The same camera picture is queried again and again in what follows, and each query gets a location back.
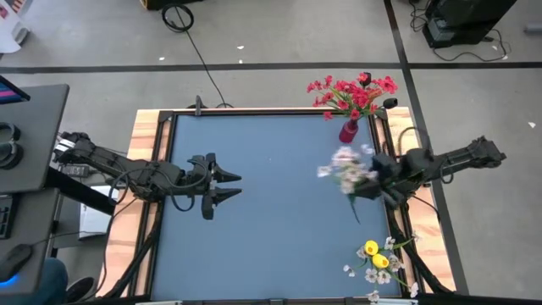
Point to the person's shoe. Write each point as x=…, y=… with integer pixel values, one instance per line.
x=80, y=290

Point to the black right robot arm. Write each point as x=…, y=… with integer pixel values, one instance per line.
x=466, y=156

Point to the black headphones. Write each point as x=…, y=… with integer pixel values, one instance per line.
x=10, y=154

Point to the black computer mouse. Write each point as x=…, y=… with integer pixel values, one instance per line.
x=14, y=260

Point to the blue table mat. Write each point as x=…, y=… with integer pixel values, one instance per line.
x=254, y=127

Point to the black floor tape line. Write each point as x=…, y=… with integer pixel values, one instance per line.
x=399, y=42
x=127, y=68

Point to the black side desk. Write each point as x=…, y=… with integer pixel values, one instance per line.
x=38, y=127

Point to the black table frame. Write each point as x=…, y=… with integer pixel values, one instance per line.
x=254, y=113

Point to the white artificial flower bunch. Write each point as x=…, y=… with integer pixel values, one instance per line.
x=345, y=156
x=371, y=275

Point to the red artificial flower bunch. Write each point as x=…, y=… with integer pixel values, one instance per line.
x=360, y=99

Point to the person's leg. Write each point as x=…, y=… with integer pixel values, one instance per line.
x=46, y=281

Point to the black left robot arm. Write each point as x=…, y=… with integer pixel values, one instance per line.
x=106, y=163

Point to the black keyboard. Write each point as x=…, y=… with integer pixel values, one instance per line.
x=5, y=216

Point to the yellow artificial tulip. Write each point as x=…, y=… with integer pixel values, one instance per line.
x=380, y=261
x=371, y=247

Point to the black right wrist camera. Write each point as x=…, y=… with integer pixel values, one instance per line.
x=385, y=165

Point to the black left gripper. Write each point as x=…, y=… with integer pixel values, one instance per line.
x=197, y=182

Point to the lit computer screen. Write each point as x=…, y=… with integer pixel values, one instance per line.
x=8, y=94

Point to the black equipment case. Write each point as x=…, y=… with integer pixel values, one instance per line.
x=466, y=17

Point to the grey floor object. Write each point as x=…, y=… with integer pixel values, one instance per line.
x=534, y=28

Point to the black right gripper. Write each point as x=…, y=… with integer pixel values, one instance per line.
x=398, y=184

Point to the white board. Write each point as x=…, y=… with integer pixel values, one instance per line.
x=10, y=34

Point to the red ribbed glass vase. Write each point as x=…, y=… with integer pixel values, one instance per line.
x=348, y=133

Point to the black frame post cap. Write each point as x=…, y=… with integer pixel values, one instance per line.
x=366, y=80
x=390, y=103

